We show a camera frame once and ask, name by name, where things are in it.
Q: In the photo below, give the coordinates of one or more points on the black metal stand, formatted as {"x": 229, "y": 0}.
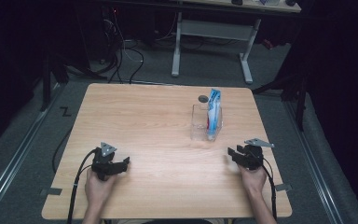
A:
{"x": 293, "y": 90}
{"x": 46, "y": 84}

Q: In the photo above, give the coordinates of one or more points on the person's right hand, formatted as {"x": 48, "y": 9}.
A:
{"x": 254, "y": 179}

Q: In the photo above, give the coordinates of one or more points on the grey tape strip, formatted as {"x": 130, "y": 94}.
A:
{"x": 51, "y": 191}
{"x": 284, "y": 187}

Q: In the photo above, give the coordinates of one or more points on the clear plastic container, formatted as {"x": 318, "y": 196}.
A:
{"x": 200, "y": 123}

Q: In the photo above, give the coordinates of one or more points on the blue white toothpaste tube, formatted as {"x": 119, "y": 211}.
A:
{"x": 213, "y": 113}

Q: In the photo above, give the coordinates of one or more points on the person's left hand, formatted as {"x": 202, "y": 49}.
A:
{"x": 97, "y": 189}

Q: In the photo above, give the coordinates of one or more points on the metal floor rail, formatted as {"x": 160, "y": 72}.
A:
{"x": 15, "y": 158}
{"x": 315, "y": 168}

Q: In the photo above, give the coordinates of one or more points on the red object under desk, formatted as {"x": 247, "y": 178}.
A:
{"x": 267, "y": 44}

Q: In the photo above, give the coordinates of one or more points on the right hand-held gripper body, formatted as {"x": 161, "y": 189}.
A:
{"x": 254, "y": 157}

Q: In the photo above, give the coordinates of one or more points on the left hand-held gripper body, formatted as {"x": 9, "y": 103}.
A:
{"x": 103, "y": 161}

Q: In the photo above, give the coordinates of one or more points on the white frame desk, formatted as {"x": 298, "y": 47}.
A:
{"x": 213, "y": 29}

